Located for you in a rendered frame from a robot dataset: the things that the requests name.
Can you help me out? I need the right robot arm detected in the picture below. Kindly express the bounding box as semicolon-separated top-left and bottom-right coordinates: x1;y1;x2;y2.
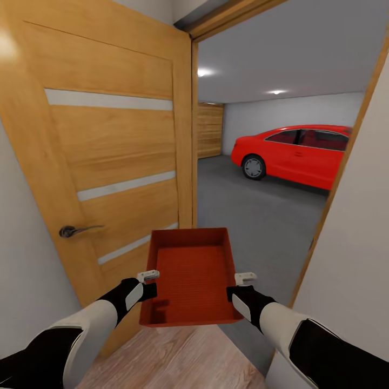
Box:
226;272;389;389

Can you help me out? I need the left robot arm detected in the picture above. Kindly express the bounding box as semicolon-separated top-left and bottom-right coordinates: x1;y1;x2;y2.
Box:
0;270;160;389

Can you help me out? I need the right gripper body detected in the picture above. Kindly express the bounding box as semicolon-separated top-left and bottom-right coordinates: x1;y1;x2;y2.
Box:
226;286;237;302

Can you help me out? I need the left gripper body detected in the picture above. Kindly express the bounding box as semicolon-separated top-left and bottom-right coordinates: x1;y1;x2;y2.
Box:
139;283;157;302

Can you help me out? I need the storage box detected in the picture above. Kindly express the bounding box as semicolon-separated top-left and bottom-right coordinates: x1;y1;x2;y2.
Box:
139;227;244;328

